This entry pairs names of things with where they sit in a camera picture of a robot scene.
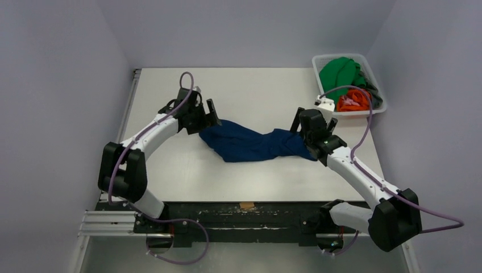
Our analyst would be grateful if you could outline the blue t-shirt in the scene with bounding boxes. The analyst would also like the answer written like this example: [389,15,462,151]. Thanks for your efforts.
[199,120,316,163]

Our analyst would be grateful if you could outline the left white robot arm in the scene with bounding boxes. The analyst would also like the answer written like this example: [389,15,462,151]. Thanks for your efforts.
[98,87,222,218]

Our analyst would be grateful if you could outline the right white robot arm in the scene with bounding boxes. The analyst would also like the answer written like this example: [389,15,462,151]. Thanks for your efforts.
[290,107,422,252]

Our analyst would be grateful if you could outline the pink garment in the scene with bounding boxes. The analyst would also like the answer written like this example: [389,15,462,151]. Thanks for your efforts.
[338,96,359,108]

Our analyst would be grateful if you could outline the orange t-shirt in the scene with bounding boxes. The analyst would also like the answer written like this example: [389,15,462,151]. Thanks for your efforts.
[336,89,372,112]

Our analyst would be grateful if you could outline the grey t-shirt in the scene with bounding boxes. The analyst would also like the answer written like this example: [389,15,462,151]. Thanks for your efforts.
[359,71,383,109]

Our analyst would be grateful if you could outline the green t-shirt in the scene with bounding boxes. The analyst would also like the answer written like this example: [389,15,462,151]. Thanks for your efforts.
[319,57,367,91]

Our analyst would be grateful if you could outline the white plastic laundry basket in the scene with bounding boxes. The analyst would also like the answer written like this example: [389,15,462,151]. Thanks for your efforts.
[311,53,387,119]

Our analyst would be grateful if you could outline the brown tape piece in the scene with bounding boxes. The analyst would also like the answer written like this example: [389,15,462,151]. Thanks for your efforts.
[239,202,255,210]

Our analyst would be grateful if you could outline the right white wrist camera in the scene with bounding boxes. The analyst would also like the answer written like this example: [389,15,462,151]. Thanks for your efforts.
[314,95,336,113]

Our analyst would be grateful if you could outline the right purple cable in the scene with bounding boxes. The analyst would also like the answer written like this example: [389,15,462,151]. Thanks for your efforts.
[320,85,464,257]

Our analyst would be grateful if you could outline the purple cable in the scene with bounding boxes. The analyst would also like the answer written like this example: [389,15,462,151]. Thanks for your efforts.
[320,85,464,257]
[107,71,210,265]

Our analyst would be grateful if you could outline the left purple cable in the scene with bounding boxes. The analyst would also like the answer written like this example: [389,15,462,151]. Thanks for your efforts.
[107,71,210,265]

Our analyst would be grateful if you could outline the black base frame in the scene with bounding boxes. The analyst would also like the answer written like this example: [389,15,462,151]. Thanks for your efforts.
[134,201,355,253]

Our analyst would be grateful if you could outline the aluminium rail frame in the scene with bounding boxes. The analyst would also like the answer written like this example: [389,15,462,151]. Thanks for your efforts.
[78,68,142,237]

